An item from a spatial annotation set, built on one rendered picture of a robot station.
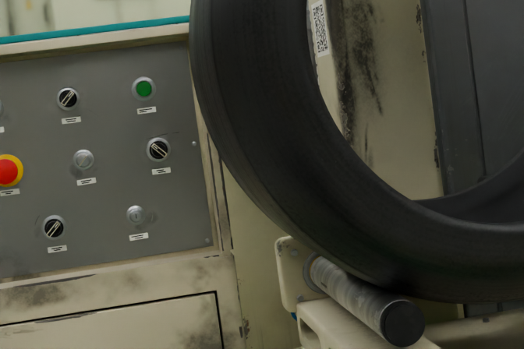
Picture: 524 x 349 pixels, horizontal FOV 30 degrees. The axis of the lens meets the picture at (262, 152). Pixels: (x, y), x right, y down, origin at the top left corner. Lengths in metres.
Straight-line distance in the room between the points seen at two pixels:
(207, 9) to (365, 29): 0.40
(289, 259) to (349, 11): 0.34
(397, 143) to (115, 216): 0.50
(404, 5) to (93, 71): 0.52
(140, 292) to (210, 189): 0.20
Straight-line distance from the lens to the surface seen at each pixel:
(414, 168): 1.34
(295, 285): 1.29
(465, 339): 1.26
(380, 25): 1.33
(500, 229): 0.97
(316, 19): 1.39
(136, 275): 1.55
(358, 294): 1.05
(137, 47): 1.59
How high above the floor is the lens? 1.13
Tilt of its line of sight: 3 degrees down
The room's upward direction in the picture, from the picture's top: 8 degrees counter-clockwise
